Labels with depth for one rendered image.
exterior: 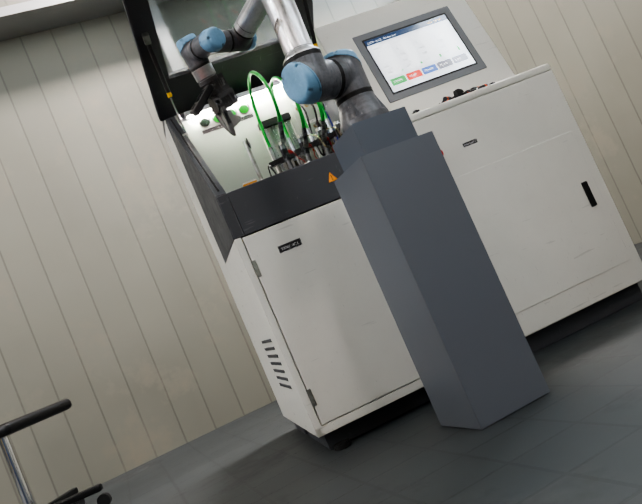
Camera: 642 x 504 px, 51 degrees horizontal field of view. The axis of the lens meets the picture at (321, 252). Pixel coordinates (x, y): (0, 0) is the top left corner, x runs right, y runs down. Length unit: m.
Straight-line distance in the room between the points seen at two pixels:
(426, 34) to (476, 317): 1.52
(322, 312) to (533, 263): 0.81
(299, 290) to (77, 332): 2.44
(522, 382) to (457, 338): 0.22
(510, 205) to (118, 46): 3.26
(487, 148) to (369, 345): 0.86
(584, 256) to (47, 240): 3.24
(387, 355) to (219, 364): 2.33
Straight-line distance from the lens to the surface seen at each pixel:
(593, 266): 2.73
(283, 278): 2.31
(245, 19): 2.34
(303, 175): 2.39
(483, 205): 2.56
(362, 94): 2.00
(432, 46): 3.04
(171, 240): 4.62
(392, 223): 1.84
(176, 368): 4.52
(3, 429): 3.31
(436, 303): 1.85
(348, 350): 2.33
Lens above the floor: 0.48
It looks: 4 degrees up
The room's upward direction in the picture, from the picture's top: 24 degrees counter-clockwise
